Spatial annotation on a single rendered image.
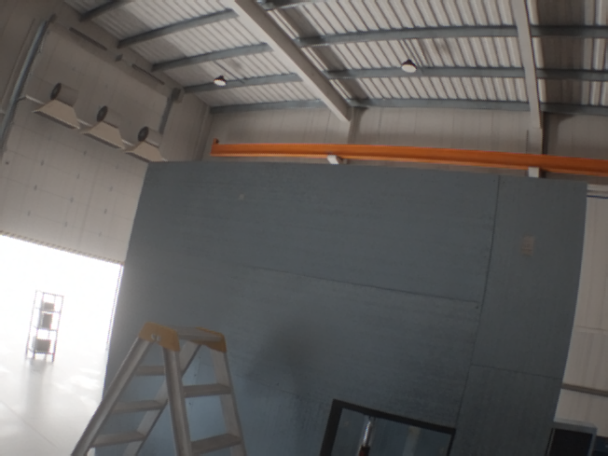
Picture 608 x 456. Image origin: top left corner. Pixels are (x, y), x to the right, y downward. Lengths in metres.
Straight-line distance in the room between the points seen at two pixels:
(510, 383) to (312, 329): 0.94
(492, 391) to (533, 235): 0.65
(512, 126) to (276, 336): 9.78
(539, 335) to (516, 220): 0.48
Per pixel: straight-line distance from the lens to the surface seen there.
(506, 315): 1.95
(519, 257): 1.97
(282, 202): 2.40
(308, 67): 11.01
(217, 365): 2.06
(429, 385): 2.00
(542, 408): 1.96
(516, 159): 10.66
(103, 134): 11.68
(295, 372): 2.24
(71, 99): 11.22
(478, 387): 1.97
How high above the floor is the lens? 2.55
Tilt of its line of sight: 8 degrees up
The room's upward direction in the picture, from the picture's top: 12 degrees clockwise
